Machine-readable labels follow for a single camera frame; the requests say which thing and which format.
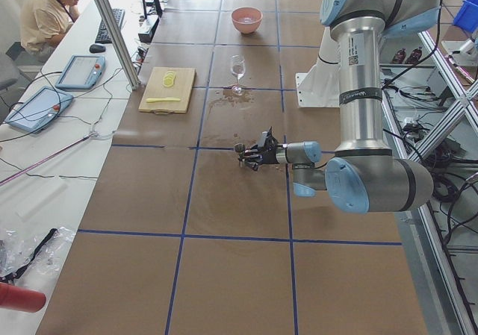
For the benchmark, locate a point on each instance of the blue plastic bin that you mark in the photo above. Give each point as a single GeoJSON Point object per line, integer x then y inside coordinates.
{"type": "Point", "coordinates": [467, 16]}

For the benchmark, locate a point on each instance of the aluminium frame post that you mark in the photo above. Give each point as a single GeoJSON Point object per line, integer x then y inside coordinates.
{"type": "Point", "coordinates": [106, 13]}

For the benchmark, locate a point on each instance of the pink bowl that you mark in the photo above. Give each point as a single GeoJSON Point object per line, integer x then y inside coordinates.
{"type": "Point", "coordinates": [246, 11]}

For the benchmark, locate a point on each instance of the bamboo cutting board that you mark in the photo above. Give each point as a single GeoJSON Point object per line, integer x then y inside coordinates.
{"type": "Point", "coordinates": [182, 89]}

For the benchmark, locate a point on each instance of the clear wine glass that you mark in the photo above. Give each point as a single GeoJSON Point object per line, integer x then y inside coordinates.
{"type": "Point", "coordinates": [237, 68]}

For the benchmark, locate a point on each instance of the teach pendant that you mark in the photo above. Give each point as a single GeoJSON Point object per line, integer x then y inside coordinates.
{"type": "Point", "coordinates": [40, 110]}
{"type": "Point", "coordinates": [81, 72]}

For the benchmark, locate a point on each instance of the near teach pendant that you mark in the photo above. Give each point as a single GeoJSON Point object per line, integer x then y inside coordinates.
{"type": "Point", "coordinates": [40, 110]}

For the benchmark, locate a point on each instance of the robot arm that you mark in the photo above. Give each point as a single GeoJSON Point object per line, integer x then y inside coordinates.
{"type": "Point", "coordinates": [363, 176]}

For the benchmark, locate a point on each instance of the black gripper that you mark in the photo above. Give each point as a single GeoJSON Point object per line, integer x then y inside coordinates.
{"type": "Point", "coordinates": [270, 156]}

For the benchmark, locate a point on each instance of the black computer mouse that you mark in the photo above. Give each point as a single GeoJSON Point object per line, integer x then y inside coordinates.
{"type": "Point", "coordinates": [97, 48]}

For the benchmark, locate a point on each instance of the far teach pendant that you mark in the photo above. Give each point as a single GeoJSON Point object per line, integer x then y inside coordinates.
{"type": "Point", "coordinates": [81, 72]}

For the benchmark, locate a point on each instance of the pink metal rod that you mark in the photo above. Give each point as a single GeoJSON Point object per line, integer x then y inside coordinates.
{"type": "Point", "coordinates": [44, 160]}

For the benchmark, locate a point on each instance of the person in beige shirt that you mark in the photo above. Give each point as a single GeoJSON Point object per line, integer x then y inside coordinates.
{"type": "Point", "coordinates": [44, 24]}

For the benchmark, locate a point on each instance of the clear plastic bag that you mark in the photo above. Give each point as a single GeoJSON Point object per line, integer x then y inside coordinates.
{"type": "Point", "coordinates": [39, 257]}

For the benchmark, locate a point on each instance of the red cylinder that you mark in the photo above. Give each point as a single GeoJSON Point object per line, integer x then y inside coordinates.
{"type": "Point", "coordinates": [21, 299]}

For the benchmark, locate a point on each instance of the clear ice cubes pile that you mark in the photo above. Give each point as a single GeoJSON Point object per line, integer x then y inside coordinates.
{"type": "Point", "coordinates": [247, 20]}

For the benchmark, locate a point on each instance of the yellow plastic knife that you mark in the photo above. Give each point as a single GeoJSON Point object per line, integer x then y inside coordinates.
{"type": "Point", "coordinates": [165, 99]}

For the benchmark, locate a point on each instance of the steel jigger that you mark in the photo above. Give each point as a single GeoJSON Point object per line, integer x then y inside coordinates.
{"type": "Point", "coordinates": [238, 148]}

